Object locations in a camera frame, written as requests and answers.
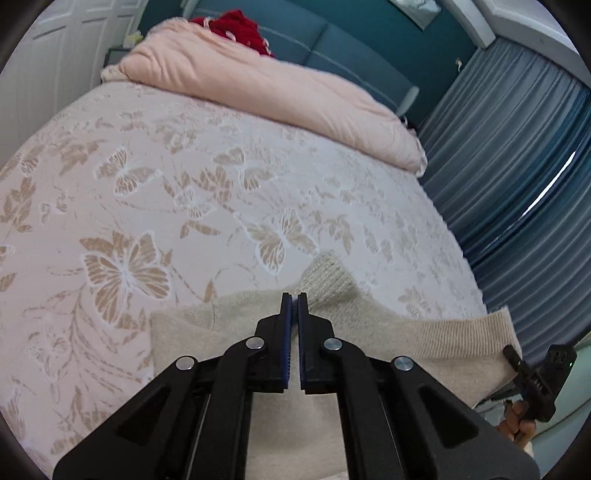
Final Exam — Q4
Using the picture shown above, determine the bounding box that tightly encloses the white wardrobe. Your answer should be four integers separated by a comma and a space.
0, 0, 149, 162

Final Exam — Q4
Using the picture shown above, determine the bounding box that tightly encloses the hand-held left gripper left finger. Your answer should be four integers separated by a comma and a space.
53, 292, 294, 480

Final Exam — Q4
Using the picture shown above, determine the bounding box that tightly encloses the person's right hand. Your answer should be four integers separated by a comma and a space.
498, 400, 537, 449

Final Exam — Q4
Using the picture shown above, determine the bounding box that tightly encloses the red knitted cloth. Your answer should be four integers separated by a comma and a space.
189, 10, 276, 59

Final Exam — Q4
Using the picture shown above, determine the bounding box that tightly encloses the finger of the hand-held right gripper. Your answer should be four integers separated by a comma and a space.
502, 344, 533, 398

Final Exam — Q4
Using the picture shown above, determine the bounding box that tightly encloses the blue-grey curtain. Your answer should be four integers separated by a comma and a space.
418, 39, 591, 370

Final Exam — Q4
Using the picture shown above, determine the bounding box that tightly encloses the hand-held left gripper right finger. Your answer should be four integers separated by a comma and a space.
298, 292, 541, 480

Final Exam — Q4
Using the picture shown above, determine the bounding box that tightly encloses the pink duvet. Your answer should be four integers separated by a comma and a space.
102, 17, 428, 178

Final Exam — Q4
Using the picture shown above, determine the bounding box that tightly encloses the blue upholstered headboard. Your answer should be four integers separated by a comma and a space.
189, 0, 421, 117

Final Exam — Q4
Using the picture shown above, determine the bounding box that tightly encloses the beige sweater with black hearts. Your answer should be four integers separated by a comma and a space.
150, 251, 523, 480

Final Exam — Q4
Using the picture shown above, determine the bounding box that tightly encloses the floral butterfly bed sheet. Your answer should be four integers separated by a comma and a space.
0, 80, 490, 476

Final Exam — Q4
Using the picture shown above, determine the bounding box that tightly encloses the dark nightstand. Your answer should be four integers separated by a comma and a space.
104, 44, 140, 71

